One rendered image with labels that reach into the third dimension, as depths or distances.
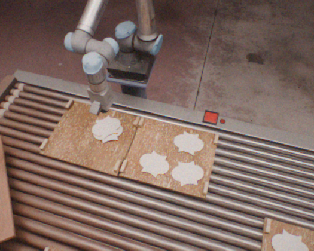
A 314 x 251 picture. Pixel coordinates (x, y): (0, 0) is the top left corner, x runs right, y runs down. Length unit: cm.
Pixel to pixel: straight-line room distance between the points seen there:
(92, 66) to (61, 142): 55
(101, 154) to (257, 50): 243
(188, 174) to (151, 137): 28
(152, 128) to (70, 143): 42
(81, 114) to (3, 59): 215
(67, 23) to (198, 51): 161
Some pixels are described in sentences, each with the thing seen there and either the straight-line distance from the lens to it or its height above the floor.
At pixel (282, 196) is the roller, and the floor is 92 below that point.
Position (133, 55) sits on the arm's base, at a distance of 178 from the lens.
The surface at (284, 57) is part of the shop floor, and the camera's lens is 350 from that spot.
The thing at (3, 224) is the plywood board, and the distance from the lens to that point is 137.
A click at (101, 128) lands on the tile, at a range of 154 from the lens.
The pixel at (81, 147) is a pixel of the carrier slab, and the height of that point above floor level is 94.
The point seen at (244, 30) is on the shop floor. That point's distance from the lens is 372.
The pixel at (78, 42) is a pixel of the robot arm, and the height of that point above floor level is 141.
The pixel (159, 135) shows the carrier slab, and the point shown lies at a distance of 151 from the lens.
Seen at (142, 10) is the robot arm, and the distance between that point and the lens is 150.
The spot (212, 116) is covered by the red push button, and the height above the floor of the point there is 93.
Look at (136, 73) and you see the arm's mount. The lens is 177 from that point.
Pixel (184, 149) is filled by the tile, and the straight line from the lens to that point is 146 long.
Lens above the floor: 221
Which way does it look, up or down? 55 degrees down
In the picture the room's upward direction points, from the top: 2 degrees counter-clockwise
